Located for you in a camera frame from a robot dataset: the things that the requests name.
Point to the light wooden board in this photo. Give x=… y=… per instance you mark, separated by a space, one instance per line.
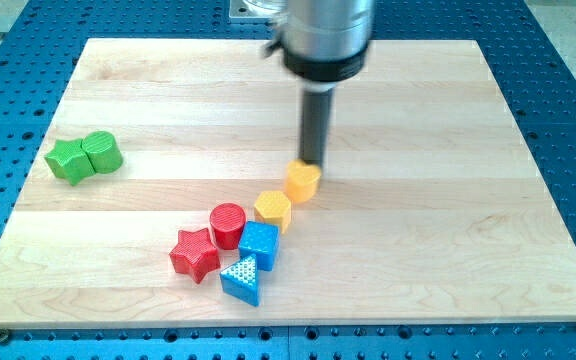
x=431 y=208

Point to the red star block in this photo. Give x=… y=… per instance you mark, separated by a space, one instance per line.
x=194 y=254

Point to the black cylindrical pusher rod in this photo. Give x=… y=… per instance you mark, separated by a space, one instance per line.
x=316 y=109

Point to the green star block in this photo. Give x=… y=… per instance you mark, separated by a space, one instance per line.
x=67 y=160

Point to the blue triangle block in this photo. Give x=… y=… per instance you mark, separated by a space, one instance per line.
x=240 y=280

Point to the green cylinder block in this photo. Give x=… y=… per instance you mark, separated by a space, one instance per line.
x=103 y=151

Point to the blue cube block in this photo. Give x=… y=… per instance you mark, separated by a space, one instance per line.
x=262 y=240

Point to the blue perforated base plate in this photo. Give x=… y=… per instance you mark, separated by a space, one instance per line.
x=41 y=48

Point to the yellow hexagon block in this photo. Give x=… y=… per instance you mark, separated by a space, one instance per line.
x=275 y=208

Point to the red cylinder block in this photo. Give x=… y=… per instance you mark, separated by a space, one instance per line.
x=227 y=221

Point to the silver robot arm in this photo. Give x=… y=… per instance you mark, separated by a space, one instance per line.
x=323 y=42

